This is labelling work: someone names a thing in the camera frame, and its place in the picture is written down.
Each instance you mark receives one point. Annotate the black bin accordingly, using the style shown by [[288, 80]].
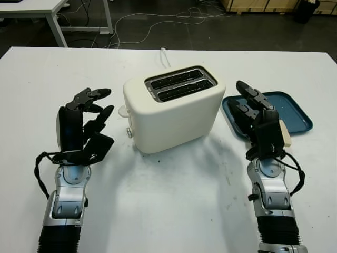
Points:
[[306, 11]]

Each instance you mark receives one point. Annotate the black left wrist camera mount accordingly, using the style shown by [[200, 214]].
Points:
[[100, 145]]

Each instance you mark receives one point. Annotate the silver toaster knob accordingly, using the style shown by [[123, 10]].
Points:
[[129, 132]]

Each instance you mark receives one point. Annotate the cream white toaster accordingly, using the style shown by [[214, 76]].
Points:
[[171, 118]]

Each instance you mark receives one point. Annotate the white bread slice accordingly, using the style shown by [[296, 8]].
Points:
[[285, 134]]

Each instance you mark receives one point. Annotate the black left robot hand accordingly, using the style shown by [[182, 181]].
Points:
[[69, 129]]

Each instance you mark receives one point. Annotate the dark blue plastic tray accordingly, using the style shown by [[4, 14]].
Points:
[[292, 110]]

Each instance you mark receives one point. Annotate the white desk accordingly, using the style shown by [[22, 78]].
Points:
[[31, 10]]

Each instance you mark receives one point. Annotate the white toaster lever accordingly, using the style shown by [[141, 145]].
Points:
[[122, 111]]

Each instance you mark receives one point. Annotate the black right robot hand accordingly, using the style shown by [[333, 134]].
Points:
[[263, 116]]

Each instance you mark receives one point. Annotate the wooden crate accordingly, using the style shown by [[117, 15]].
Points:
[[250, 5]]

